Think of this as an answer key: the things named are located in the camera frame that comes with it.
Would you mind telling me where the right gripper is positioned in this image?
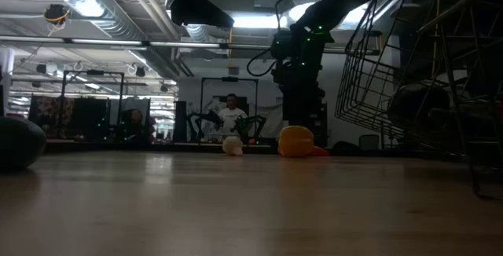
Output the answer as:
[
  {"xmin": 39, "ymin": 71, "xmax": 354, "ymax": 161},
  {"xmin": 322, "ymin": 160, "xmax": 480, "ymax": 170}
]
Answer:
[{"xmin": 270, "ymin": 24, "xmax": 336, "ymax": 147}]

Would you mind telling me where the yellow bell pepper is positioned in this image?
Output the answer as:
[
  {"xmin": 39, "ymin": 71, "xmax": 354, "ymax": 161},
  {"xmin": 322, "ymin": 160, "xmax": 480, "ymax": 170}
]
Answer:
[{"xmin": 277, "ymin": 125, "xmax": 315, "ymax": 159}]

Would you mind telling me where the ceiling light panel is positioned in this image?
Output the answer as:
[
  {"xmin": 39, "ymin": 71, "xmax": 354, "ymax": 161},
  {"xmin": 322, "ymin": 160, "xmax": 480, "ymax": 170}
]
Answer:
[{"xmin": 233, "ymin": 13, "xmax": 282, "ymax": 29}]

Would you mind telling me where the person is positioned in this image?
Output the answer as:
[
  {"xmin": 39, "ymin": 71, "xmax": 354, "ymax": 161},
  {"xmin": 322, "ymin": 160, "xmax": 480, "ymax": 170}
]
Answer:
[
  {"xmin": 217, "ymin": 93, "xmax": 249, "ymax": 137},
  {"xmin": 124, "ymin": 108, "xmax": 149, "ymax": 139}
]

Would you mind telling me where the white garlic bulb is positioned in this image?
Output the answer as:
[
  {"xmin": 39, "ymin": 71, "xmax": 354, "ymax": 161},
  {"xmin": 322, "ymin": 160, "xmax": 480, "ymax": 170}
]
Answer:
[{"xmin": 222, "ymin": 135, "xmax": 244, "ymax": 157}]

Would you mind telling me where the long horizontal tube light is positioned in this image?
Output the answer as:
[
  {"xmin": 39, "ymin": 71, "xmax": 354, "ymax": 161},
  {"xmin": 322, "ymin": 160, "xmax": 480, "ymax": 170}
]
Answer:
[{"xmin": 0, "ymin": 35, "xmax": 380, "ymax": 56}]

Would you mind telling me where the black upright panel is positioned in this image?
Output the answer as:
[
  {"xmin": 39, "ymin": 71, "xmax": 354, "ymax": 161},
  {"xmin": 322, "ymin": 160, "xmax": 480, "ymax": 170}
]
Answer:
[{"xmin": 174, "ymin": 100, "xmax": 188, "ymax": 144}]

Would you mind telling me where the grey hanging cloth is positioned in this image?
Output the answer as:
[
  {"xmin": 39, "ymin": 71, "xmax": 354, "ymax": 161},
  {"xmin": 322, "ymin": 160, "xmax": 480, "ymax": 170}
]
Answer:
[{"xmin": 109, "ymin": 97, "xmax": 152, "ymax": 133}]

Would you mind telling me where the black hanging panel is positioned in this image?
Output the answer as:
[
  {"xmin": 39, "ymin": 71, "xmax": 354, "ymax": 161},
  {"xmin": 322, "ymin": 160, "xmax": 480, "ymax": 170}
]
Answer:
[{"xmin": 73, "ymin": 97, "xmax": 110, "ymax": 135}]

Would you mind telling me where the colourful patchwork quilt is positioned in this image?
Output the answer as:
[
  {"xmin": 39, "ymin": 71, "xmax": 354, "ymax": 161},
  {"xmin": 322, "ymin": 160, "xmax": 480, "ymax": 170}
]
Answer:
[{"xmin": 31, "ymin": 95, "xmax": 75, "ymax": 131}]

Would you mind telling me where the dark green avocado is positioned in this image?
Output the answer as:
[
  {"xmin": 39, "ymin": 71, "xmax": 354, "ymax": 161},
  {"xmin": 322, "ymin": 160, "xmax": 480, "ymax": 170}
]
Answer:
[{"xmin": 0, "ymin": 115, "xmax": 47, "ymax": 171}]

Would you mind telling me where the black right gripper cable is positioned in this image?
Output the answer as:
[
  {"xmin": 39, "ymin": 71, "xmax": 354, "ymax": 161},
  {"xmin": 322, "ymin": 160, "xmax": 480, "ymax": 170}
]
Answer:
[{"xmin": 246, "ymin": 47, "xmax": 277, "ymax": 79}]

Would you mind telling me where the black metal rig frame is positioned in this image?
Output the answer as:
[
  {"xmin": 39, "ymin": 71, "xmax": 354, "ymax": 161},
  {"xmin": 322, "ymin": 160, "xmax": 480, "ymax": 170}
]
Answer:
[
  {"xmin": 61, "ymin": 69, "xmax": 126, "ymax": 131},
  {"xmin": 200, "ymin": 77, "xmax": 259, "ymax": 141}
]

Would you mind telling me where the wide silver ventilation duct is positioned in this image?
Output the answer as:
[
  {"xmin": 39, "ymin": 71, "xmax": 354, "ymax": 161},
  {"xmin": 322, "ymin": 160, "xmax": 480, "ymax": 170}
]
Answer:
[{"xmin": 35, "ymin": 0, "xmax": 147, "ymax": 42}]

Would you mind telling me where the yellow black ceiling cable reel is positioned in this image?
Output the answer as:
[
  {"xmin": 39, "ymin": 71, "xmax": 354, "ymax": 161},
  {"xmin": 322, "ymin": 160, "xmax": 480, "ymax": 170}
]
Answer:
[{"xmin": 42, "ymin": 3, "xmax": 72, "ymax": 25}]

